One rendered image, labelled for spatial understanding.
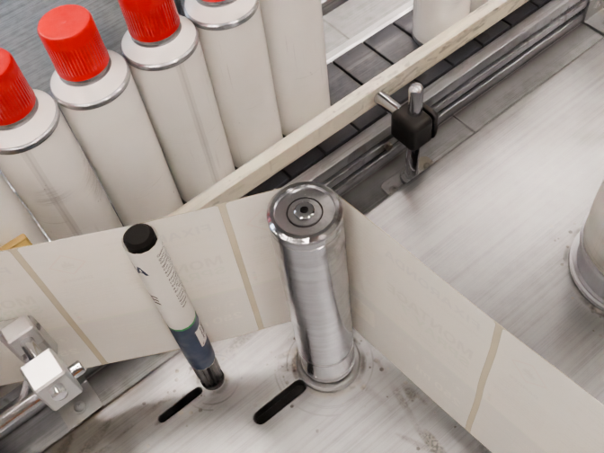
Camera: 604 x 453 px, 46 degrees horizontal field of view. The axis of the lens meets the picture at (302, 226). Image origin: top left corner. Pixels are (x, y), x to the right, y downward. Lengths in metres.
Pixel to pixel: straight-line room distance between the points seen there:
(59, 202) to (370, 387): 0.24
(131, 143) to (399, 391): 0.25
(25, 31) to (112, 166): 0.42
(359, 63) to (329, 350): 0.32
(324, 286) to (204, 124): 0.19
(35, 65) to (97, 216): 0.36
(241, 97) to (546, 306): 0.27
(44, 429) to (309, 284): 0.30
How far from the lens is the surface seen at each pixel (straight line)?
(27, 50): 0.88
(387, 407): 0.50
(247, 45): 0.51
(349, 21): 0.81
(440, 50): 0.66
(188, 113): 0.51
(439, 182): 0.59
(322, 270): 0.36
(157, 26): 0.47
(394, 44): 0.70
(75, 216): 0.52
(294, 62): 0.56
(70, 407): 0.60
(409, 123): 0.58
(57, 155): 0.48
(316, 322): 0.41
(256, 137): 0.57
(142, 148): 0.51
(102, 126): 0.48
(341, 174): 0.63
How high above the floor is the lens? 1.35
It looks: 56 degrees down
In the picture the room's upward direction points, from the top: 10 degrees counter-clockwise
